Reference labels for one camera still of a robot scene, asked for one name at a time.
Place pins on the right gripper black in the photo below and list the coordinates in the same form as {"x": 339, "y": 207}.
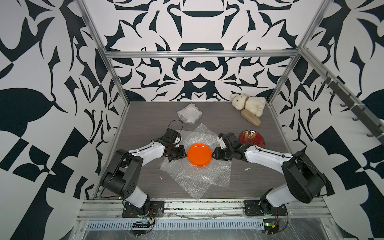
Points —
{"x": 216, "y": 154}

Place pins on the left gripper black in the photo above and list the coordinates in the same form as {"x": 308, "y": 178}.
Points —
{"x": 181, "y": 154}

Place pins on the red floral dinner plate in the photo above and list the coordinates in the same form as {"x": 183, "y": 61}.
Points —
{"x": 253, "y": 138}

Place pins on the clear bubble wrap sheet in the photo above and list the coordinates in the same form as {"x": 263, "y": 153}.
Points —
{"x": 216, "y": 172}
{"x": 194, "y": 188}

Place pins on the orange bubble plate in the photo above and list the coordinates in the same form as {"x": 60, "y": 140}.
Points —
{"x": 199, "y": 155}

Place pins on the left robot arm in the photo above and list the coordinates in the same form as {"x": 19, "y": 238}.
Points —
{"x": 122, "y": 174}

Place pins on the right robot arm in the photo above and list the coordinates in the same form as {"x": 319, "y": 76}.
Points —
{"x": 303, "y": 180}

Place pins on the tan wooden brush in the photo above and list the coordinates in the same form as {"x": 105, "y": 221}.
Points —
{"x": 250, "y": 117}

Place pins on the white plush bunny toy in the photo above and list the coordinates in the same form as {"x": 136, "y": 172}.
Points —
{"x": 255, "y": 105}

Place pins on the right electronics board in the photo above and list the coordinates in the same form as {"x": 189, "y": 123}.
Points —
{"x": 271, "y": 227}

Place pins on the electronics board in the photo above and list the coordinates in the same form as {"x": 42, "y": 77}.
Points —
{"x": 271, "y": 227}
{"x": 142, "y": 227}

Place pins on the left electronics board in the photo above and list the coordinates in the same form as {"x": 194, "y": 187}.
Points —
{"x": 142, "y": 227}

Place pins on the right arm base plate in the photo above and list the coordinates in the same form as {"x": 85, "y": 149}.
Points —
{"x": 255, "y": 208}

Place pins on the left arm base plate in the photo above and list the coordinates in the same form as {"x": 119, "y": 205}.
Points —
{"x": 152, "y": 209}

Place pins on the aluminium frame rail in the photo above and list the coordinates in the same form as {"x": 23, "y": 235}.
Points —
{"x": 200, "y": 54}

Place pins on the black wall hook rail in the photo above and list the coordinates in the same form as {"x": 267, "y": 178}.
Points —
{"x": 350, "y": 102}

